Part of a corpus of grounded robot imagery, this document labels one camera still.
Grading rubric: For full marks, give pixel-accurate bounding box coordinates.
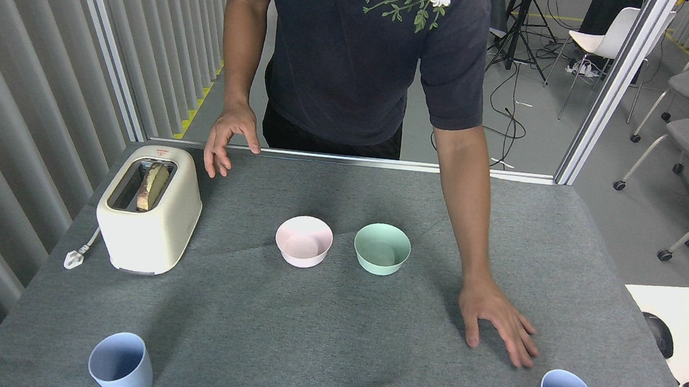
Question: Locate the person's right hand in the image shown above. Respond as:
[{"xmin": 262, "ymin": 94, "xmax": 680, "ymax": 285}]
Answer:
[{"xmin": 201, "ymin": 99, "xmax": 265, "ymax": 182}]

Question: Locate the person's left hand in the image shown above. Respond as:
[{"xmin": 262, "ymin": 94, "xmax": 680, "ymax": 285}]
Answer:
[{"xmin": 452, "ymin": 274, "xmax": 546, "ymax": 371}]

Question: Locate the bread slice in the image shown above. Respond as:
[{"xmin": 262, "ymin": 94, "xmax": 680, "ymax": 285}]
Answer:
[{"xmin": 135, "ymin": 160, "xmax": 172, "ymax": 214}]

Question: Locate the mint green bowl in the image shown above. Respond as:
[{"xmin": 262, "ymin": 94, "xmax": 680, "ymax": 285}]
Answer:
[{"xmin": 351, "ymin": 220, "xmax": 414, "ymax": 279}]

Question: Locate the cream toaster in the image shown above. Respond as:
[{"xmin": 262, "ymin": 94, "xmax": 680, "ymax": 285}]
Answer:
[{"xmin": 91, "ymin": 140, "xmax": 208, "ymax": 281}]

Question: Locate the pink bowl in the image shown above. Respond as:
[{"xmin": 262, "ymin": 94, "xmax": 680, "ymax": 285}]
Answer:
[{"xmin": 272, "ymin": 213, "xmax": 336, "ymax": 271}]

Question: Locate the person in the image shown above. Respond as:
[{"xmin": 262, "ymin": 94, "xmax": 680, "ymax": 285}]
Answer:
[{"xmin": 178, "ymin": 0, "xmax": 574, "ymax": 371}]

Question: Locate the black computer mouse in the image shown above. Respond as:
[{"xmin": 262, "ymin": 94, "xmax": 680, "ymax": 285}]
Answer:
[{"xmin": 639, "ymin": 312, "xmax": 678, "ymax": 360}]

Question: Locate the grey felt table cloth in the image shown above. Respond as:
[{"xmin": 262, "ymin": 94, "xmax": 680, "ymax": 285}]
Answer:
[{"xmin": 0, "ymin": 128, "xmax": 689, "ymax": 387}]

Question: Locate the white power strip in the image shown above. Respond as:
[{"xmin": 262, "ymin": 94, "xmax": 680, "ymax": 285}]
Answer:
[{"xmin": 564, "ymin": 57, "xmax": 603, "ymax": 80}]

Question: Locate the black tripod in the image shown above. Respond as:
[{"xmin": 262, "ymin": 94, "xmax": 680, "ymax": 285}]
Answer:
[{"xmin": 485, "ymin": 0, "xmax": 563, "ymax": 93}]

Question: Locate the white plastic chair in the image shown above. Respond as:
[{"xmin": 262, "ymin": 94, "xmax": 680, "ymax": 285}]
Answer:
[{"xmin": 542, "ymin": 0, "xmax": 679, "ymax": 130}]

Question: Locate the table with dark cloth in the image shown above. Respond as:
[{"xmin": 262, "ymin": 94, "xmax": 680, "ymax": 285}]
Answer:
[{"xmin": 479, "ymin": 0, "xmax": 511, "ymax": 39}]

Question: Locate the silver frame rail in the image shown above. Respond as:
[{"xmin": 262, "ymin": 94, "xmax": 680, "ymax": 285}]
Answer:
[{"xmin": 147, "ymin": 135, "xmax": 557, "ymax": 186}]

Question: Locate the silver frame post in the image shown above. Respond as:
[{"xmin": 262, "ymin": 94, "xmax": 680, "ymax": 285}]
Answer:
[
  {"xmin": 50, "ymin": 0, "xmax": 162, "ymax": 142},
  {"xmin": 553, "ymin": 0, "xmax": 680, "ymax": 195}
]

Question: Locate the white toaster cord with plug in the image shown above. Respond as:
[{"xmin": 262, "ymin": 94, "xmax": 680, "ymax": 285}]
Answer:
[{"xmin": 64, "ymin": 224, "xmax": 102, "ymax": 272}]

